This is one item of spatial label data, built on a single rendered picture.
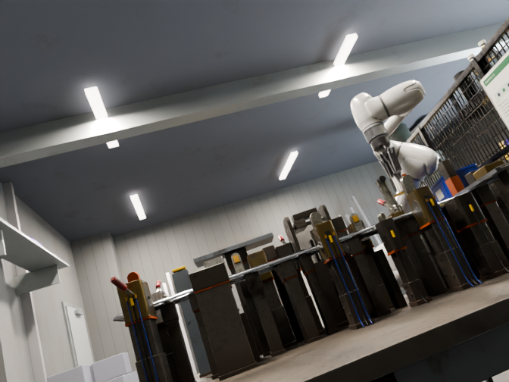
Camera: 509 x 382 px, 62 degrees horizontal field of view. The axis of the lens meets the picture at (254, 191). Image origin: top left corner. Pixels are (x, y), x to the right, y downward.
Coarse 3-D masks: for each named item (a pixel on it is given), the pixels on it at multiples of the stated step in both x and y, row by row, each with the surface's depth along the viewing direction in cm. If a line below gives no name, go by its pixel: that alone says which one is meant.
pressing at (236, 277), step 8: (448, 200) 152; (400, 216) 150; (408, 216) 162; (360, 232) 151; (368, 232) 166; (376, 232) 171; (344, 240) 164; (312, 248) 149; (288, 256) 148; (296, 256) 159; (264, 264) 147; (272, 264) 156; (240, 272) 146; (248, 272) 155; (264, 272) 164; (232, 280) 161; (240, 280) 163; (176, 296) 143; (184, 296) 157; (160, 304) 152; (120, 320) 152
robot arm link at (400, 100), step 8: (392, 88) 170; (400, 88) 168; (408, 88) 167; (416, 88) 166; (384, 96) 170; (392, 96) 168; (400, 96) 167; (408, 96) 166; (416, 96) 166; (424, 96) 169; (384, 104) 170; (392, 104) 168; (400, 104) 168; (408, 104) 168; (416, 104) 169; (392, 112) 170; (400, 112) 171; (408, 112) 175; (392, 120) 189; (400, 120) 186; (392, 128) 192; (376, 152) 216
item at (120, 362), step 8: (104, 360) 479; (112, 360) 480; (120, 360) 481; (128, 360) 505; (72, 368) 441; (80, 368) 441; (88, 368) 464; (96, 368) 475; (104, 368) 476; (112, 368) 477; (120, 368) 478; (128, 368) 490; (56, 376) 436; (64, 376) 437; (72, 376) 438; (80, 376) 439; (88, 376) 455; (96, 376) 473; (104, 376) 474; (112, 376) 475; (120, 376) 444; (128, 376) 477; (136, 376) 532
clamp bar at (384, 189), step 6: (378, 180) 184; (384, 180) 181; (378, 186) 184; (384, 186) 183; (384, 192) 181; (390, 192) 181; (384, 198) 181; (390, 198) 181; (390, 204) 178; (396, 204) 178
